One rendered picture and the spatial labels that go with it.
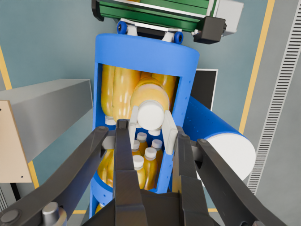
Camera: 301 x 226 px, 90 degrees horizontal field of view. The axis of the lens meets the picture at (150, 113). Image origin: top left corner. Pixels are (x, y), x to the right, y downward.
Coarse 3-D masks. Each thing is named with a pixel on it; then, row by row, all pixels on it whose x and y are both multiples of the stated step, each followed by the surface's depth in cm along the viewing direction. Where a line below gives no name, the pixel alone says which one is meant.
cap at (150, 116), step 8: (144, 104) 21; (152, 104) 21; (144, 112) 21; (152, 112) 21; (160, 112) 21; (144, 120) 21; (152, 120) 21; (160, 120) 21; (144, 128) 22; (152, 128) 22
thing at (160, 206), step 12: (144, 192) 8; (168, 192) 8; (108, 204) 7; (144, 204) 7; (156, 204) 7; (168, 204) 8; (96, 216) 7; (108, 216) 7; (156, 216) 7; (168, 216) 7
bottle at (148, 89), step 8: (144, 80) 33; (152, 80) 32; (136, 88) 28; (144, 88) 25; (152, 88) 25; (160, 88) 26; (136, 96) 25; (144, 96) 24; (152, 96) 24; (160, 96) 24; (136, 104) 24; (160, 104) 23; (168, 104) 26
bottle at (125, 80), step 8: (120, 72) 38; (128, 72) 38; (136, 72) 39; (120, 80) 39; (128, 80) 39; (136, 80) 40; (120, 88) 40; (128, 88) 40; (112, 96) 42; (120, 96) 40; (128, 96) 40; (112, 104) 43; (120, 104) 41; (128, 104) 41; (112, 112) 43; (120, 112) 42; (128, 112) 42
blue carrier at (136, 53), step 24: (96, 48) 36; (120, 48) 31; (144, 48) 30; (168, 48) 30; (192, 48) 34; (96, 72) 40; (168, 72) 32; (192, 72) 37; (96, 96) 42; (96, 120) 48; (168, 168) 45; (96, 192) 46
